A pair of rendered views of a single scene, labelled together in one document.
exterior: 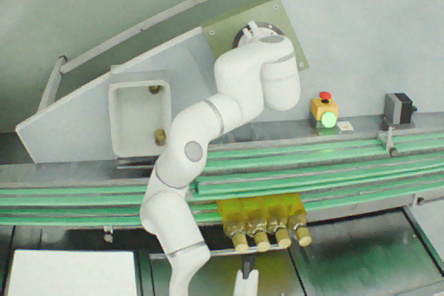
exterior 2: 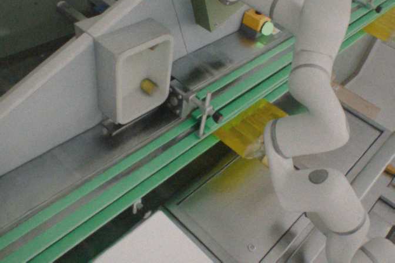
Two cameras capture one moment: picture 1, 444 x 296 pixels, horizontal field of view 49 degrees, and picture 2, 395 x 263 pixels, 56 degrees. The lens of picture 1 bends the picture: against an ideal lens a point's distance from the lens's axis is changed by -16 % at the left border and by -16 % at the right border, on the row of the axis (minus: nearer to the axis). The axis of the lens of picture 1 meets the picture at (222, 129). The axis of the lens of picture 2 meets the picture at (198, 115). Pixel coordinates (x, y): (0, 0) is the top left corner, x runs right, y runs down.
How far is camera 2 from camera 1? 1.02 m
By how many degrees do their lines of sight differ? 40
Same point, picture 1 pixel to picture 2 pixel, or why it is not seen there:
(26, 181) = (16, 215)
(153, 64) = (137, 15)
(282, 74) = not seen: hidden behind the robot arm
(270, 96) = not seen: hidden behind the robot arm
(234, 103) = (330, 60)
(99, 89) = (81, 59)
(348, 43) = not seen: outside the picture
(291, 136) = (248, 51)
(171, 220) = (351, 201)
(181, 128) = (335, 107)
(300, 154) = (267, 67)
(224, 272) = (244, 188)
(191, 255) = (367, 223)
